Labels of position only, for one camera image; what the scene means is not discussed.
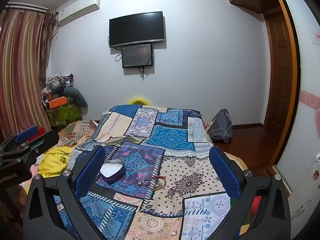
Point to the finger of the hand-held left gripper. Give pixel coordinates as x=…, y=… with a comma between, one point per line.
x=47, y=137
x=26, y=133

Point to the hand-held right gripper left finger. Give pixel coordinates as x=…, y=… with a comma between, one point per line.
x=91, y=173

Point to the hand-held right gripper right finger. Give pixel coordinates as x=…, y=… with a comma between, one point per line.
x=225, y=173

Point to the heart-shaped jewelry box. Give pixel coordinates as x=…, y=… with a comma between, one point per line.
x=112, y=170

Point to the red box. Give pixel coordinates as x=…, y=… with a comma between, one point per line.
x=41, y=131

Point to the pink cloth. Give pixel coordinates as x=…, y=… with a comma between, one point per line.
x=32, y=171

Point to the yellow fleece blanket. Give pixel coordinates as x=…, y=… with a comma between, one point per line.
x=55, y=160

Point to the green patterned box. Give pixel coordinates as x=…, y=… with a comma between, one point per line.
x=62, y=116

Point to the striped brown blanket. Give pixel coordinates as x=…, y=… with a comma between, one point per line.
x=72, y=130

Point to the orange box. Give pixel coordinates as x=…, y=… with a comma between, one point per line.
x=57, y=102

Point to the grey bag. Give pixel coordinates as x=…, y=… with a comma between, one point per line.
x=222, y=122

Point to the pile of clothes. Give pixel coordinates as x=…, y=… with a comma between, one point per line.
x=57, y=82

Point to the blue patchwork blanket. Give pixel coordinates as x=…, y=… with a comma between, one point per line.
x=175, y=140

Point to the striped brown curtain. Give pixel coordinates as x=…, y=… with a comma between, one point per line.
x=20, y=67

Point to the yellow plush toy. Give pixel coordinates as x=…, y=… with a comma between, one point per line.
x=138, y=101

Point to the wooden door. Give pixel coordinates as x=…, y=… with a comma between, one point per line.
x=280, y=80

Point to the small black monitor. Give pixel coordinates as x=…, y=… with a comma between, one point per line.
x=137, y=55

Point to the white air conditioner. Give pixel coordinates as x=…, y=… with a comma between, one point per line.
x=77, y=10

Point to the pink wall sticker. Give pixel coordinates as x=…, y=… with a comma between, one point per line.
x=310, y=100

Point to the black wall television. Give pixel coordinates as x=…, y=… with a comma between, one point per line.
x=137, y=28

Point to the red white wall label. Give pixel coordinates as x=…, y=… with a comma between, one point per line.
x=317, y=36

